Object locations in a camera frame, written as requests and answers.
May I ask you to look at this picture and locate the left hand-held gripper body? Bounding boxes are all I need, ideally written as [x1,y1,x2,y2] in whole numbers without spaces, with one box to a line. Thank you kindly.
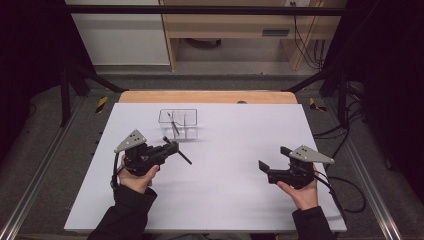
[113,129,172,177]

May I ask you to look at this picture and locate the white cabinet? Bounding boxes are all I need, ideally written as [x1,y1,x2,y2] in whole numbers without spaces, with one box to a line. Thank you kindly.
[65,0,171,67]

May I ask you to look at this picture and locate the person's right hand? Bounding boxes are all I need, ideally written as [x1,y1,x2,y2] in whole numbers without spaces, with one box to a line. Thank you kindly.
[276,163,320,211]

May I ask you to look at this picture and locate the white table board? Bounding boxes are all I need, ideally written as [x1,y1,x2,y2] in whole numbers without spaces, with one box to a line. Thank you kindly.
[63,102,348,234]

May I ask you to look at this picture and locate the yellow black tape strip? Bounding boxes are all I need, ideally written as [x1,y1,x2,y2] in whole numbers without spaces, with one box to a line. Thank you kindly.
[308,97,328,113]
[95,96,110,115]

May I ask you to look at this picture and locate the aluminium floor rail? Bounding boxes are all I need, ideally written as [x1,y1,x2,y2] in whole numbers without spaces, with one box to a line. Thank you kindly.
[323,99,405,240]
[0,96,88,240]

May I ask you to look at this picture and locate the black horizontal frame bar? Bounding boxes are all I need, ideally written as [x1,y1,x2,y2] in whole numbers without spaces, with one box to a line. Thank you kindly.
[64,4,350,17]

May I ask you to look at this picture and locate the clear plastic organizer box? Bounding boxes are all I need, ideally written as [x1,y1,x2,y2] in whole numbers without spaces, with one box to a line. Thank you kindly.
[158,108,200,141]

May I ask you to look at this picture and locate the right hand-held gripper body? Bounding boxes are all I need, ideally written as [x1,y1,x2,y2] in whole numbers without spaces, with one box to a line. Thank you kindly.
[267,144,336,191]

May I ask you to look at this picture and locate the right hand-held gripper black cable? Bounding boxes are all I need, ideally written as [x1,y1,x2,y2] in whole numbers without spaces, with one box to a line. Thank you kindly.
[313,170,368,226]

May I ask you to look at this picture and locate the black floor cables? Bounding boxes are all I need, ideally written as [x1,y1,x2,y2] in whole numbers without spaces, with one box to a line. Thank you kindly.
[312,81,368,163]

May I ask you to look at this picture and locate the black pen with silver tip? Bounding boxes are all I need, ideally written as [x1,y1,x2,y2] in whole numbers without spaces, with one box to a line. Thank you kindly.
[162,135,194,166]

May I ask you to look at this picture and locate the black striped eyeliner pencil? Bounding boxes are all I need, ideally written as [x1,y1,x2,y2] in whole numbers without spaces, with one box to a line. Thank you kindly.
[166,111,181,137]

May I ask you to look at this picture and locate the light wooden desk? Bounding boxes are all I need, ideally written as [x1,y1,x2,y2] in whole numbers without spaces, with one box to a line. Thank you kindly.
[159,0,350,72]

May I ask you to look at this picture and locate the grey desk drawer handle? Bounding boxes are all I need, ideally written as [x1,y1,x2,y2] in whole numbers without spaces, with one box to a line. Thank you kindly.
[261,29,291,38]

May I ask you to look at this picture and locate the black hanging desk cables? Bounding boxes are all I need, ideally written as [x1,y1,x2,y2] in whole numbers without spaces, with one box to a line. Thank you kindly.
[289,1,328,71]

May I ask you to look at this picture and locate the person's left hand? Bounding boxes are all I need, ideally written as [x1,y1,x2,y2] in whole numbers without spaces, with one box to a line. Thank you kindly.
[117,154,161,195]

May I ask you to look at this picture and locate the black metal stand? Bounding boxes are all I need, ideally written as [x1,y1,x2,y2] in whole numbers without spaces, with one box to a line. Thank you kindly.
[59,62,130,128]
[281,64,352,130]

